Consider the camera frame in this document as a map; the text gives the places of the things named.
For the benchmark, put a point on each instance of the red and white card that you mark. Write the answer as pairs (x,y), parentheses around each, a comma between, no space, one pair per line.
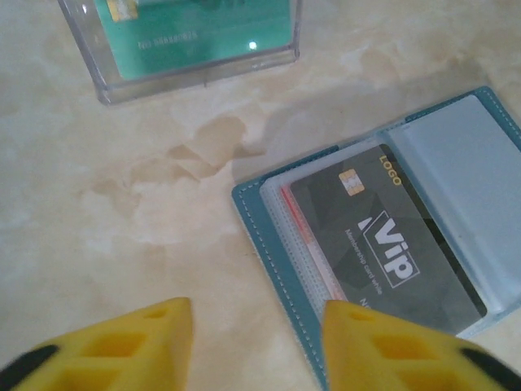
(303,223)

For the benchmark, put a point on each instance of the clear acrylic card stand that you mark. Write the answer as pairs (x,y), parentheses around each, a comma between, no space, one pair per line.
(106,87)

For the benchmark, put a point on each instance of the green AION chip card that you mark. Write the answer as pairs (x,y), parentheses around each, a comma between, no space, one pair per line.
(203,40)

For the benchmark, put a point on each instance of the black VIP membership card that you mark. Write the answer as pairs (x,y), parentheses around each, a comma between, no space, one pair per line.
(386,212)

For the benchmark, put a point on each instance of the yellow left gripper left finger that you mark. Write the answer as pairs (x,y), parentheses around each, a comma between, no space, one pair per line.
(122,358)

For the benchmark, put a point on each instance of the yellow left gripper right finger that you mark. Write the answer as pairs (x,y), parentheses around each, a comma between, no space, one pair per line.
(366,366)

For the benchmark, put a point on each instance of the blue leather card holder wallet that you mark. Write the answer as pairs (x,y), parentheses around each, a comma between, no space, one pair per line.
(264,244)

